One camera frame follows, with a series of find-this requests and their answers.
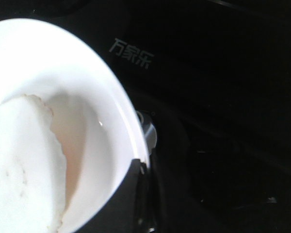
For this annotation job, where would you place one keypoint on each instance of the right silver stove knob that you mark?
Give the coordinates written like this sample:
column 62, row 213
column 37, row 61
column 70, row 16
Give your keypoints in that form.
column 149, row 130

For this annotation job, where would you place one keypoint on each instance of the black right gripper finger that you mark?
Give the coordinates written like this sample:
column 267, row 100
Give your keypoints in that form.
column 127, row 211

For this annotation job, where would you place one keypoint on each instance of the black glass gas stove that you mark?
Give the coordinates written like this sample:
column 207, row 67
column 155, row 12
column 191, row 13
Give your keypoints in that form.
column 215, row 77

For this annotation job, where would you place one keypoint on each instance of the fried egg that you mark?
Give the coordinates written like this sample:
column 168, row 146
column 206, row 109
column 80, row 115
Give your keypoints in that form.
column 32, row 168

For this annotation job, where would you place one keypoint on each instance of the white ceramic plate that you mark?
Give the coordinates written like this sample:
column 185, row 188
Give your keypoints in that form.
column 93, row 118

